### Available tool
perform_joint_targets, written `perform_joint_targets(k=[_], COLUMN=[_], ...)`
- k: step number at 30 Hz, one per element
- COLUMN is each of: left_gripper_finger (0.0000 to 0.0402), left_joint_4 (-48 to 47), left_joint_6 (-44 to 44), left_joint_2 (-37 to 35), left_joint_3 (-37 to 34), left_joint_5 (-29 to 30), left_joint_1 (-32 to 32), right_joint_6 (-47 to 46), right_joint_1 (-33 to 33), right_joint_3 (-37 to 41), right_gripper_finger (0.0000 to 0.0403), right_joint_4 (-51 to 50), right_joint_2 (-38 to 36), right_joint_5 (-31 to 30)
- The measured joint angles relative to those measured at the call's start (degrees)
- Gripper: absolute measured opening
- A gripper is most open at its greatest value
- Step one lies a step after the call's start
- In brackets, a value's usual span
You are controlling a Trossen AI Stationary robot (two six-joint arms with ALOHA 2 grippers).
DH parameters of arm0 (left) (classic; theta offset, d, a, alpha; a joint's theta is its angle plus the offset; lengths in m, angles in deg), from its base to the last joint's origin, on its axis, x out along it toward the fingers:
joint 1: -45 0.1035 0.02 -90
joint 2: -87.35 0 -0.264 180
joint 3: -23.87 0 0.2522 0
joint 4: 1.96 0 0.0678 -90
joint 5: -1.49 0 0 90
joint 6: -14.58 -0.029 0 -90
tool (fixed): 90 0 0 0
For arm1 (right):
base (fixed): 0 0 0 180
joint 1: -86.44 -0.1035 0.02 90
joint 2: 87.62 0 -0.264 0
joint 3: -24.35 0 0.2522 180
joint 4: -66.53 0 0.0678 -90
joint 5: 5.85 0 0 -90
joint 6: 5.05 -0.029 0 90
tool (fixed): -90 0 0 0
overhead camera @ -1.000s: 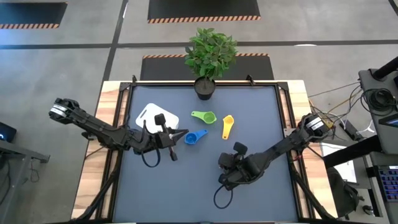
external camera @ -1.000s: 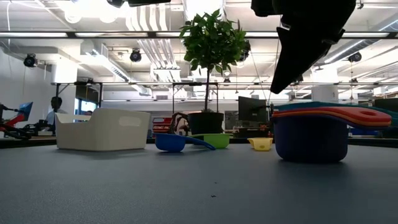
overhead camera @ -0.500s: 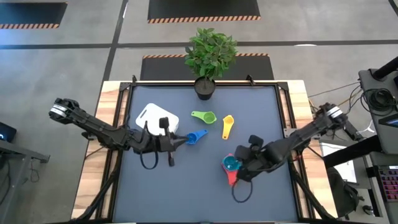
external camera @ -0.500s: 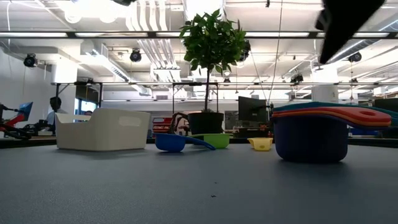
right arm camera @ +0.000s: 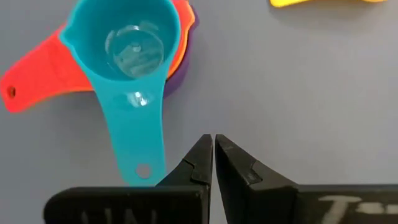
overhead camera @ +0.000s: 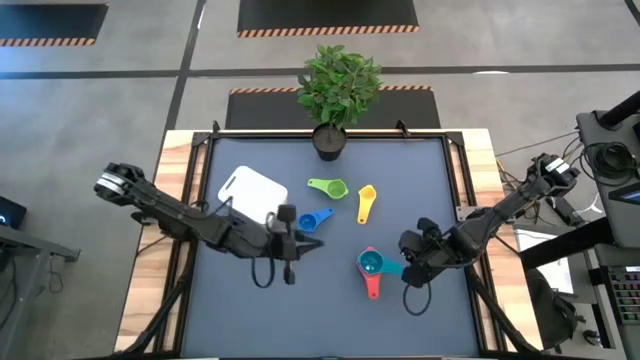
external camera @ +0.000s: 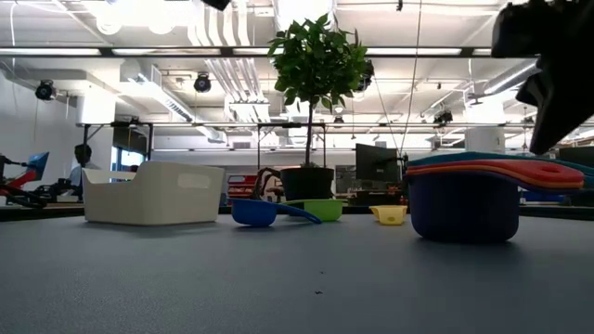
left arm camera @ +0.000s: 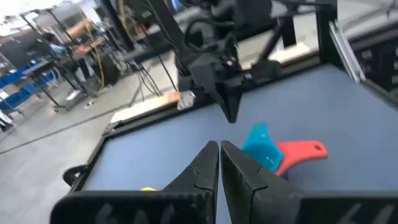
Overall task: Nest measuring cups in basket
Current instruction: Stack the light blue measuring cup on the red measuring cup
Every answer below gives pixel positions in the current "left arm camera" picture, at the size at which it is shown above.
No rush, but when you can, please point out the red measuring cup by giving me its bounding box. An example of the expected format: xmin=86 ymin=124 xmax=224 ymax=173
xmin=274 ymin=139 xmax=329 ymax=177

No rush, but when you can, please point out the teal measuring cup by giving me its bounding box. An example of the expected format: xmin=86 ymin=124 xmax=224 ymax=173
xmin=241 ymin=122 xmax=285 ymax=174

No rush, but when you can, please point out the person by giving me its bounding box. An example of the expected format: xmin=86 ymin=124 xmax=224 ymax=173
xmin=42 ymin=32 xmax=68 ymax=60

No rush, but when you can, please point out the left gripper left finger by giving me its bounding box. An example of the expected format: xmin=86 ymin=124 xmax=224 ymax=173
xmin=161 ymin=140 xmax=220 ymax=224

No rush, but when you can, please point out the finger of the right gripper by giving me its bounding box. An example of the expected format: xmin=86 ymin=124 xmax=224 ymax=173
xmin=213 ymin=86 xmax=233 ymax=123
xmin=229 ymin=89 xmax=244 ymax=123

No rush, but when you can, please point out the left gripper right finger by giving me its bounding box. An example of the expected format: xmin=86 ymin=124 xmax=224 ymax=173
xmin=220 ymin=140 xmax=302 ymax=224

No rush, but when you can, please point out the rack with blue bins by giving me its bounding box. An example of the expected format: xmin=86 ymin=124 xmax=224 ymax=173
xmin=0 ymin=57 xmax=60 ymax=113

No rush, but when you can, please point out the silver aluminium rail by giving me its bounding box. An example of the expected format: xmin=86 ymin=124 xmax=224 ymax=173
xmin=328 ymin=20 xmax=366 ymax=83

